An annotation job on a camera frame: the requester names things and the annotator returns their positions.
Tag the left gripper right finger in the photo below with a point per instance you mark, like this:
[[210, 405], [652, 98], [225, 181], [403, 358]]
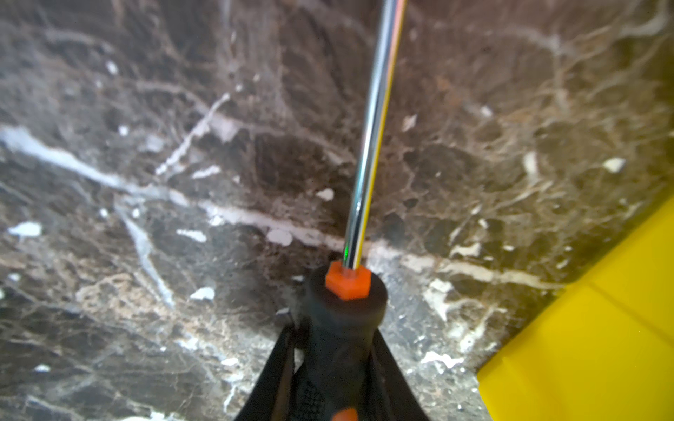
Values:
[[398, 400]]

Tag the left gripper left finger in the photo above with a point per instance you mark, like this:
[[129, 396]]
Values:
[[270, 400]]

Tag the black orange screwdriver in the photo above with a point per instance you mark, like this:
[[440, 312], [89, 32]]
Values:
[[346, 302]]

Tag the yellow plastic bin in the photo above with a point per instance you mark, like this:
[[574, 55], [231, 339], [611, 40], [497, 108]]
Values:
[[604, 349]]

